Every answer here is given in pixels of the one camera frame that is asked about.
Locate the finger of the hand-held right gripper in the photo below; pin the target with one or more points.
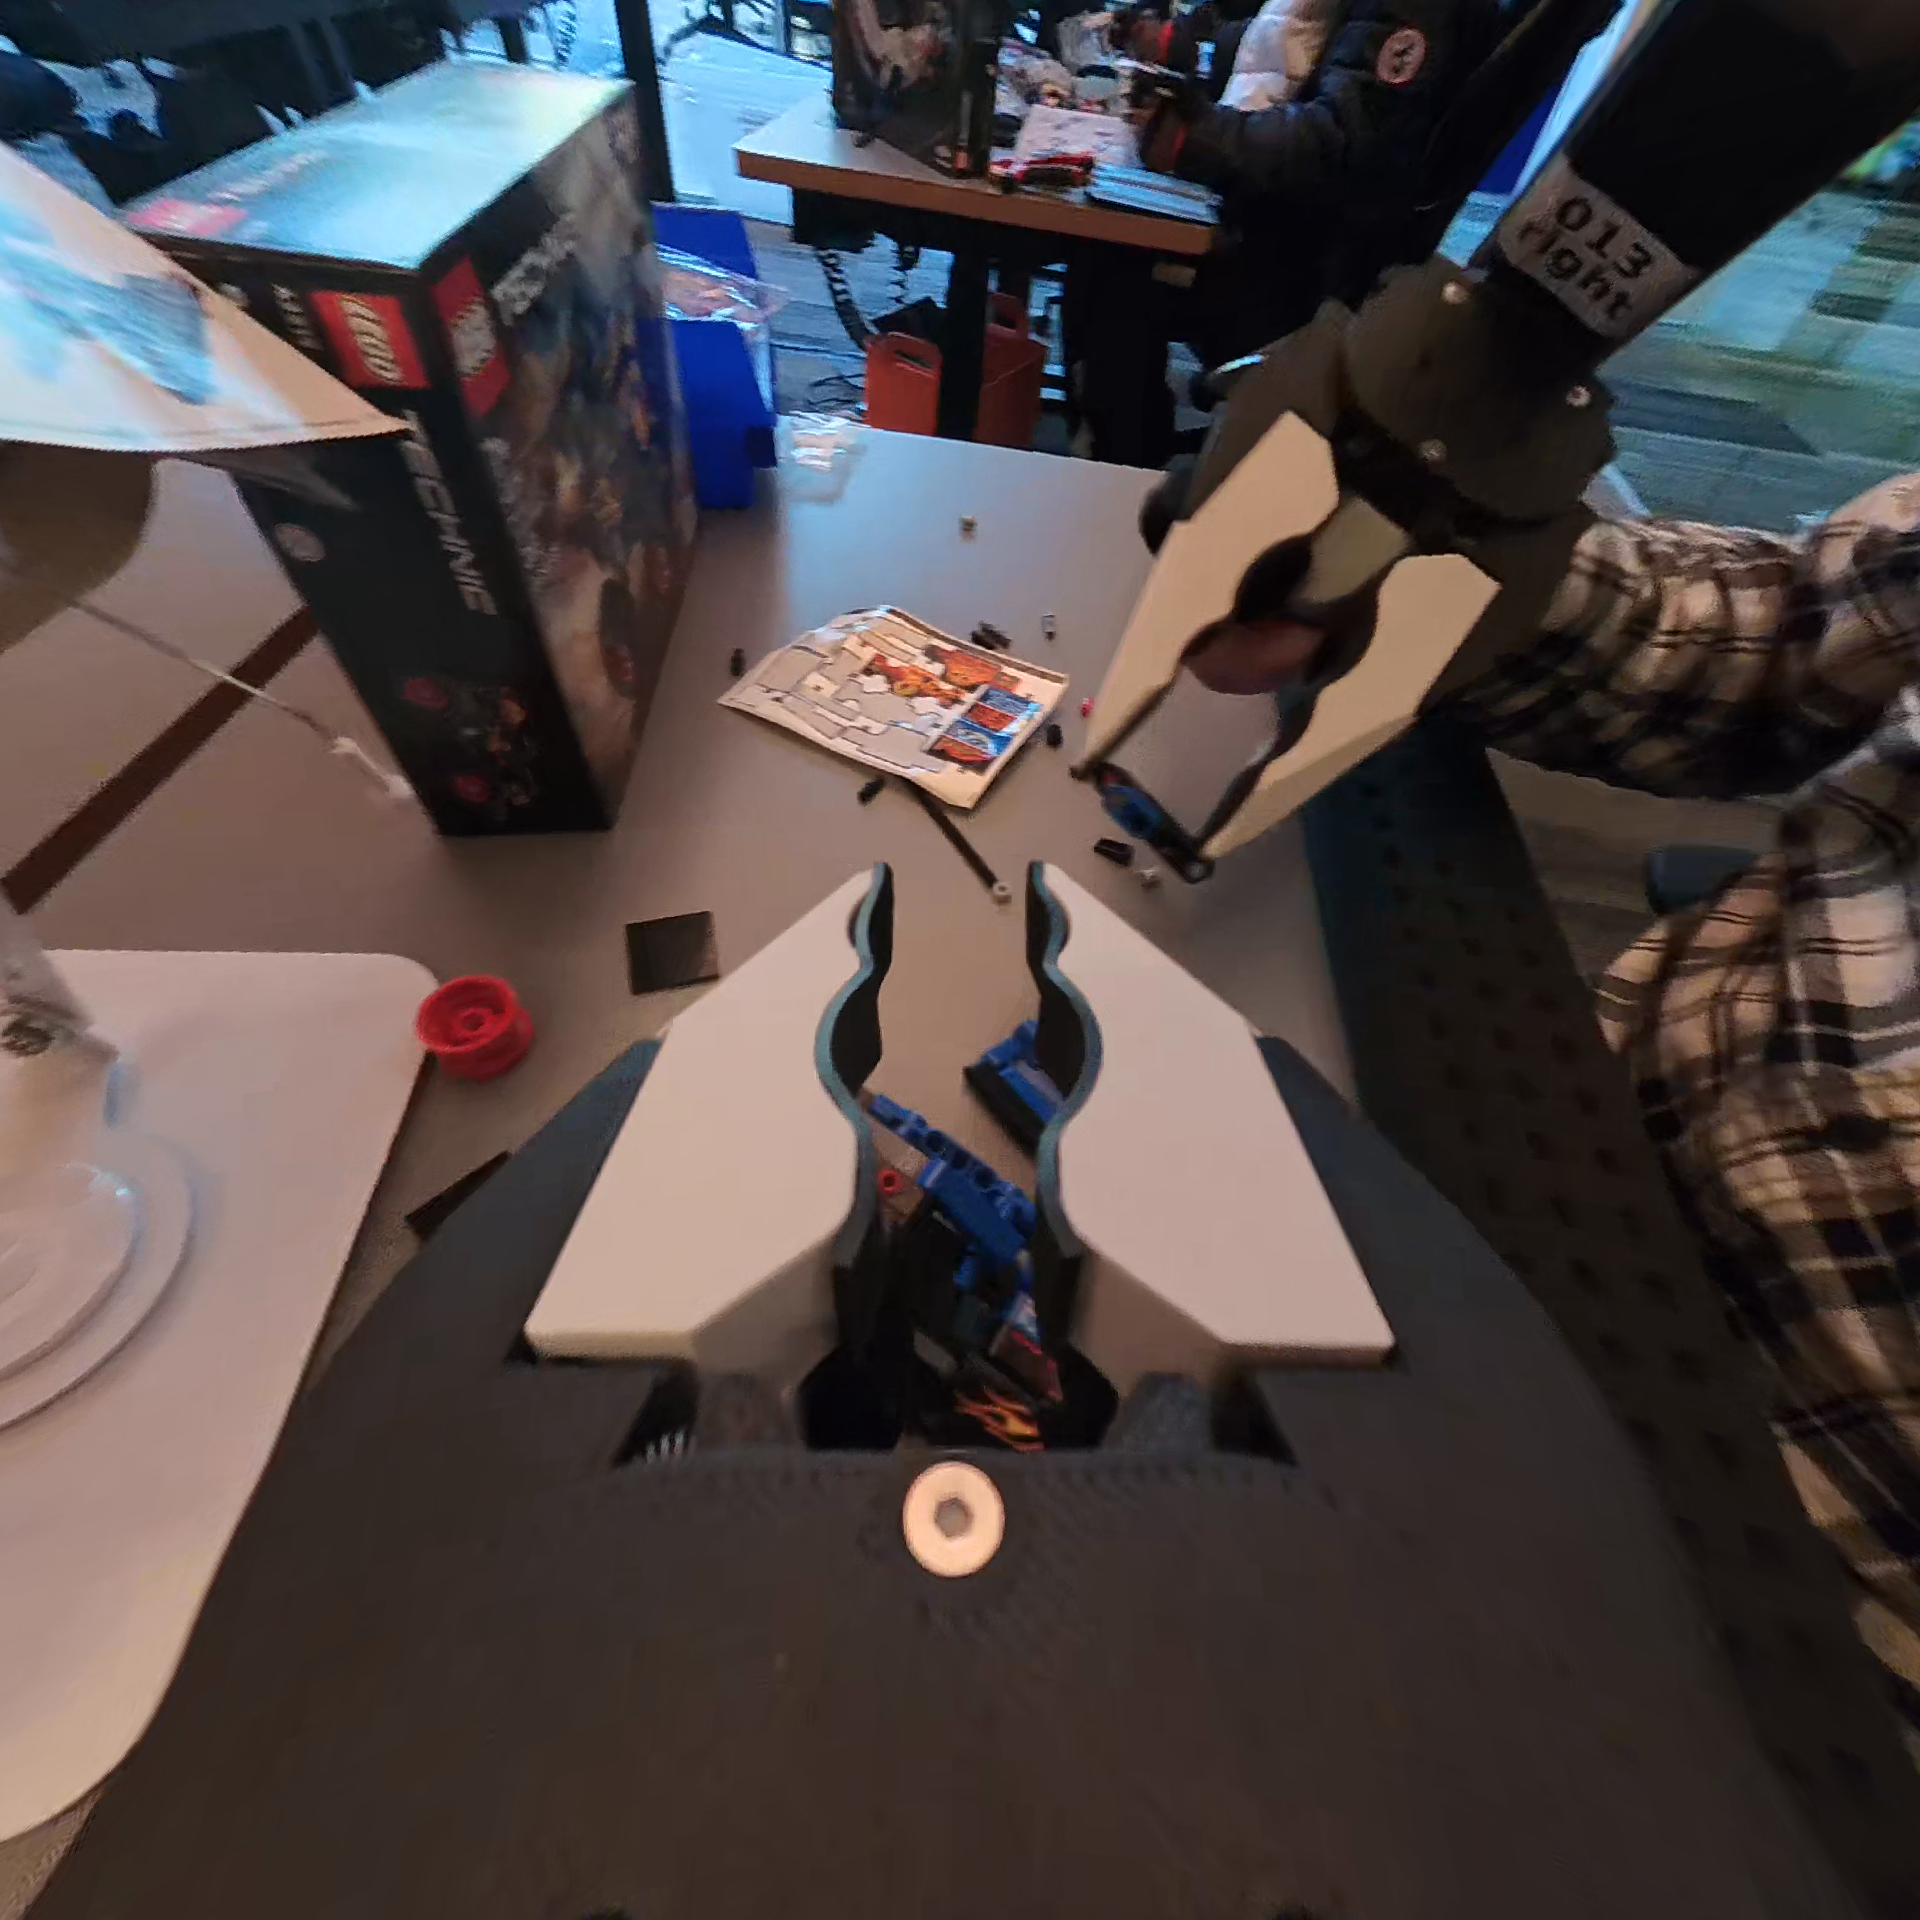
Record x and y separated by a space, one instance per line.
1394 645
1215 540

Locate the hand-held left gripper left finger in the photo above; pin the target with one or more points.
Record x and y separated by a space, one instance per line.
720 1172

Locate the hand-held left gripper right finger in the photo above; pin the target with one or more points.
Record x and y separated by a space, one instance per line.
1215 1184

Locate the blue black toy truck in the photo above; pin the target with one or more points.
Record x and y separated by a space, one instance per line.
975 1289

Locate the small blue brick connector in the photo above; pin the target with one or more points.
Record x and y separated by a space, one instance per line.
1147 820

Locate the person's right forearm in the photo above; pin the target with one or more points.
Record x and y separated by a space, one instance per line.
1711 645

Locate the grey desk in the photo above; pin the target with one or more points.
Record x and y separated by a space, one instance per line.
900 510

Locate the person's right hand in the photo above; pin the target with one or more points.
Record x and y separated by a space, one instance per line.
1259 661

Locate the black flat square tile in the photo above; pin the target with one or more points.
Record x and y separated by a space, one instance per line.
672 953

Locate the blue brick panel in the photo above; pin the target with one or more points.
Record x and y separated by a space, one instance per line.
1013 1079

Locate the red wheel hub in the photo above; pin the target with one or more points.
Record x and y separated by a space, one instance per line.
473 1027

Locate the red bag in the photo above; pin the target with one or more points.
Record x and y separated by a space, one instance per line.
961 375

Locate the sticker sheet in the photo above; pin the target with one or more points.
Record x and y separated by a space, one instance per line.
900 697

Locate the black axle rod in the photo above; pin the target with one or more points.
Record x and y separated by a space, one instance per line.
961 839

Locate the clear plastic bag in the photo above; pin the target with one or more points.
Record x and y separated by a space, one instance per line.
818 459

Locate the wooden table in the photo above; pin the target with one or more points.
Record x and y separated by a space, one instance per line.
961 195

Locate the blue storage bin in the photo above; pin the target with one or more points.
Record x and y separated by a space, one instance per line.
720 375

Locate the dark toy box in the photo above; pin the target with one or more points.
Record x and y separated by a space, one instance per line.
914 84

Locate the person's plaid shirt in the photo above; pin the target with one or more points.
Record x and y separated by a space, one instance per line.
1800 1141

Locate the black toy box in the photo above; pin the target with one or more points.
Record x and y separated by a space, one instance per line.
495 495

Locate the black pole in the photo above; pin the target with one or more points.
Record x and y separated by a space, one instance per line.
645 91

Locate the instruction booklet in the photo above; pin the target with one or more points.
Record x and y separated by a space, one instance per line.
136 331

